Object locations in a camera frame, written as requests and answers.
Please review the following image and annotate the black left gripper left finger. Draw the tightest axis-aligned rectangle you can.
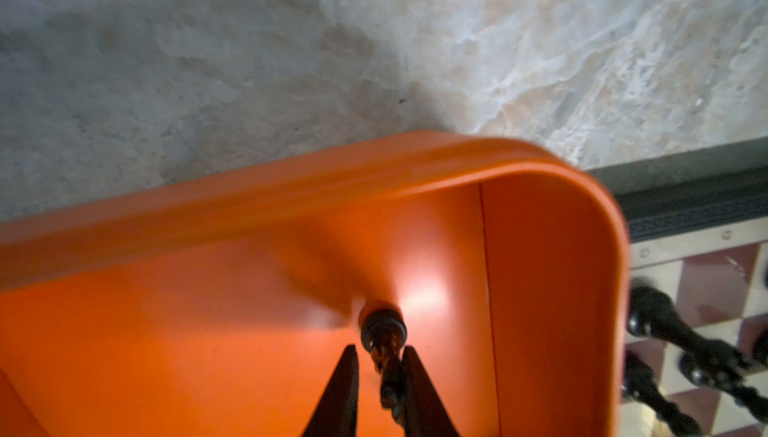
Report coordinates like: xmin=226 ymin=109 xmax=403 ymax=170
xmin=301 ymin=345 xmax=359 ymax=437

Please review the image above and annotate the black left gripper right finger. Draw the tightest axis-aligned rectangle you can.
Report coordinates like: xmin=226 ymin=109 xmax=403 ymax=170
xmin=402 ymin=346 xmax=459 ymax=437

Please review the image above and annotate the black chess piece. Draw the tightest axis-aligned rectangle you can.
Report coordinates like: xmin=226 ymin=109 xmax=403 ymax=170
xmin=360 ymin=303 xmax=407 ymax=427

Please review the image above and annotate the orange plastic tray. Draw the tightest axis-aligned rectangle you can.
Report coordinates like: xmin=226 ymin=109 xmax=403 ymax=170
xmin=1 ymin=131 xmax=630 ymax=436

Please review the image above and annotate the brown cream chessboard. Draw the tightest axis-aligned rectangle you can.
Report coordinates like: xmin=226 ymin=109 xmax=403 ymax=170
xmin=595 ymin=138 xmax=767 ymax=436

